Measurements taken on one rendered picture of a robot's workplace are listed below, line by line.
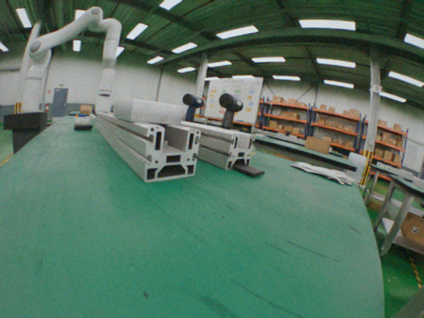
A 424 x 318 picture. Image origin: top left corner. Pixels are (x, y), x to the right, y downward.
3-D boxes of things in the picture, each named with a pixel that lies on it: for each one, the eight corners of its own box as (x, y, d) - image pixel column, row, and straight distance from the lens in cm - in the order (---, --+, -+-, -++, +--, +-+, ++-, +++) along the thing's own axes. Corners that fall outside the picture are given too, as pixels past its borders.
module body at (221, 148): (124, 127, 106) (125, 113, 106) (139, 127, 109) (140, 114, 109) (225, 170, 38) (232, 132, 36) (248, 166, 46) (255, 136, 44)
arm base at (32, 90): (12, 114, 114) (15, 79, 116) (23, 112, 131) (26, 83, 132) (38, 112, 106) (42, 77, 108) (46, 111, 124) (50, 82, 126)
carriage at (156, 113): (112, 127, 46) (114, 101, 46) (149, 128, 49) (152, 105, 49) (128, 137, 31) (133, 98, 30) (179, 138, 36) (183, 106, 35)
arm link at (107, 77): (99, 91, 115) (98, 89, 106) (103, 70, 117) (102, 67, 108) (112, 91, 114) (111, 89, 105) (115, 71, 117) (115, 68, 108)
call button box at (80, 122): (74, 128, 94) (75, 115, 94) (91, 128, 95) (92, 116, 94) (74, 130, 87) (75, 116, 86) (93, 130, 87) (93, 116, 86)
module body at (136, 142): (94, 126, 103) (95, 111, 102) (110, 126, 104) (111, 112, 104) (144, 183, 26) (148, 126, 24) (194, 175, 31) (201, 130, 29)
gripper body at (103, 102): (111, 95, 114) (108, 112, 114) (96, 93, 113) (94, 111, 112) (113, 94, 107) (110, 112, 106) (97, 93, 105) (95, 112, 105)
